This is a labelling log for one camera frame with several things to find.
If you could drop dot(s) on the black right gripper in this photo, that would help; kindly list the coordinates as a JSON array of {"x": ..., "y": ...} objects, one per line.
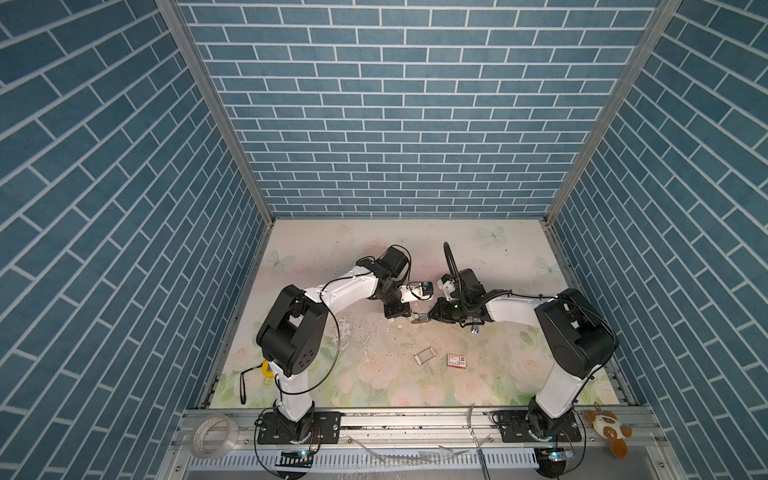
[{"x": 441, "y": 312}]

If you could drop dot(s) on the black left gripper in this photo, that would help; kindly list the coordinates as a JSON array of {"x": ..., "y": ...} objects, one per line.
[{"x": 402, "y": 308}]

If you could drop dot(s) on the red white staple box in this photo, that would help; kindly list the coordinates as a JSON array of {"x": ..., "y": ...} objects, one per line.
[{"x": 456, "y": 361}]

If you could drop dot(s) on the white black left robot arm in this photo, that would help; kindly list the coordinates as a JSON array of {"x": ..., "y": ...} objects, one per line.
[{"x": 291, "y": 335}]

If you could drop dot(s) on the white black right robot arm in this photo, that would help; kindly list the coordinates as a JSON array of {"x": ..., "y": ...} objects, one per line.
[{"x": 580, "y": 342}]

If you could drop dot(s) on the yellow tape measure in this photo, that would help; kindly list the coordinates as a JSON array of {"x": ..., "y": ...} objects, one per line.
[{"x": 266, "y": 370}]

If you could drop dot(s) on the green circuit board right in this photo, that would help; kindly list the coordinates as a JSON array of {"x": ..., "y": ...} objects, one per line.
[{"x": 552, "y": 462}]

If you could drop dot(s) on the green circuit board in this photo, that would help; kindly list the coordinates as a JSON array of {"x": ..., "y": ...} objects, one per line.
[
  {"x": 552, "y": 462},
  {"x": 301, "y": 459}
]

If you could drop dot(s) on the brown white plush toy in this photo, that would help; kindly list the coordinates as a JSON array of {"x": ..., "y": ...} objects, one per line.
[{"x": 609, "y": 427}]

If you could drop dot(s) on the green circuit board left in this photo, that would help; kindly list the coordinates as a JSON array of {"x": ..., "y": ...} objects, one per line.
[{"x": 301, "y": 459}]

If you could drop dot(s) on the clear tape roll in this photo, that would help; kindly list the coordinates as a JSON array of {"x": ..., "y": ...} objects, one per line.
[{"x": 214, "y": 438}]

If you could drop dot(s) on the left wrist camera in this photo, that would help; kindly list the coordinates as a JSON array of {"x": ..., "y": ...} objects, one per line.
[{"x": 416, "y": 291}]

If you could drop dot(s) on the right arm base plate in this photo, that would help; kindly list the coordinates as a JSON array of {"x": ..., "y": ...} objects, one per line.
[{"x": 520, "y": 426}]

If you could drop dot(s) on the aluminium front rail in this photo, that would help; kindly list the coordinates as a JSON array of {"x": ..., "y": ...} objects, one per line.
[{"x": 395, "y": 427}]

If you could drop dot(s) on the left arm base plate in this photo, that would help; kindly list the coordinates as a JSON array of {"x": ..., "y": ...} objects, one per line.
[{"x": 276, "y": 429}]

